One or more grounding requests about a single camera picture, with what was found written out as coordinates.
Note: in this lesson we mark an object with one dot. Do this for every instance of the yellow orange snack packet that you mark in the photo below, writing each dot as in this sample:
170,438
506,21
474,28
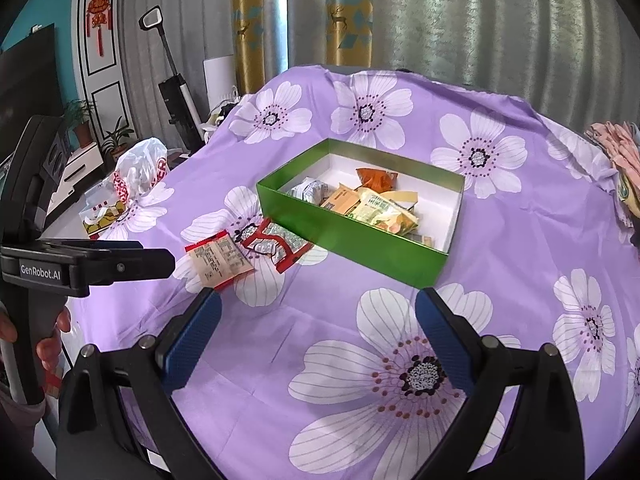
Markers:
340,201

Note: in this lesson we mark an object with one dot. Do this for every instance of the potted green plant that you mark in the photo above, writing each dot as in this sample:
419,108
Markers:
119,142
80,120

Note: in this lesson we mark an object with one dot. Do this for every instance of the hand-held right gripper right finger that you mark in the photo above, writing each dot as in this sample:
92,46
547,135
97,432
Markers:
445,340

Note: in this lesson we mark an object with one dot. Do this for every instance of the black television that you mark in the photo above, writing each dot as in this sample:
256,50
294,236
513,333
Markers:
25,80

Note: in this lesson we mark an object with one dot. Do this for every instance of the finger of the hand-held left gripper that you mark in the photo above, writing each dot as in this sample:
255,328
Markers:
130,266

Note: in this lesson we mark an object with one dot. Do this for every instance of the orange brown snack packet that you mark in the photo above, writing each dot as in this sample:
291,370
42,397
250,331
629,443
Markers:
375,178

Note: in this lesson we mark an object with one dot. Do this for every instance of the person's left forearm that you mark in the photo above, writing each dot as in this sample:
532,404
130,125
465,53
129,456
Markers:
20,425

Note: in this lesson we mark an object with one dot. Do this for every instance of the purple floral bedsheet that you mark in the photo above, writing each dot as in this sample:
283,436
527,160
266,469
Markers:
500,260

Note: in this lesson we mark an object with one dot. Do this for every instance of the pale yellow cracker packet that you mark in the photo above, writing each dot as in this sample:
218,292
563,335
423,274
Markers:
380,206

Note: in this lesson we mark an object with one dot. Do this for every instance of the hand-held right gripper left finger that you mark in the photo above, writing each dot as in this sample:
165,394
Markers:
192,345

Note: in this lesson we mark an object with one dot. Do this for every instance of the red white snack packet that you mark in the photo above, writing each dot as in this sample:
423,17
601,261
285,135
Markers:
272,247

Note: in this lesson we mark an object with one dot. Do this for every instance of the white flat panel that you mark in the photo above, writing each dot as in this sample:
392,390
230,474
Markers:
220,80

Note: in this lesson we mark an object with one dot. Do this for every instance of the white green snack packet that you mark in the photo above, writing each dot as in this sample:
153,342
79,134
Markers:
407,232

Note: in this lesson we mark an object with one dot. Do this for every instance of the red knot wall ornament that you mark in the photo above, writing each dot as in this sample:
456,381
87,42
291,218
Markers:
98,7

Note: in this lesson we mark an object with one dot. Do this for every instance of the green cardboard box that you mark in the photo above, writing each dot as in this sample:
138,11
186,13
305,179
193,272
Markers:
350,240

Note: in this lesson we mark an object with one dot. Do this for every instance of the yellow black snack packet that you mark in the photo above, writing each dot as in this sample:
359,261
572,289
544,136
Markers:
405,195

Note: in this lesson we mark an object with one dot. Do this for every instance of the red beige snack packet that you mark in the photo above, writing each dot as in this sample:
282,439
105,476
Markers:
220,260

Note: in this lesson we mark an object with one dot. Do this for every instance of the black upright vacuum cleaner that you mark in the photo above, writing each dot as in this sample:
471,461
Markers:
175,105

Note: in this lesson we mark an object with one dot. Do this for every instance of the person's left hand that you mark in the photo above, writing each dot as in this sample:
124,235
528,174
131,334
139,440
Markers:
52,350

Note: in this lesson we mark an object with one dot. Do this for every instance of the silver white snack packet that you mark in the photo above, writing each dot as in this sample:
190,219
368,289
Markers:
307,191

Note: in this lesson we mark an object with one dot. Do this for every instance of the white television cabinet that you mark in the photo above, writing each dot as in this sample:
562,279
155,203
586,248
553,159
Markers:
75,170

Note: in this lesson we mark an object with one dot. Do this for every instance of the white red plastic bag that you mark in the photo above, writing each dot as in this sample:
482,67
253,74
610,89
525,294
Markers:
140,170

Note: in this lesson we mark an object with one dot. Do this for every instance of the pink patterned cloth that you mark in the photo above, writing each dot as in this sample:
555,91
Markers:
620,160

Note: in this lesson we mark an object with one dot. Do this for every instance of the yellow printed carton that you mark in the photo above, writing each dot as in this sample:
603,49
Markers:
102,217

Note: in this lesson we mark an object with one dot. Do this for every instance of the yellow deer print curtain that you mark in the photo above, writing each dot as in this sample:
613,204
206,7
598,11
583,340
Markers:
257,25
350,15

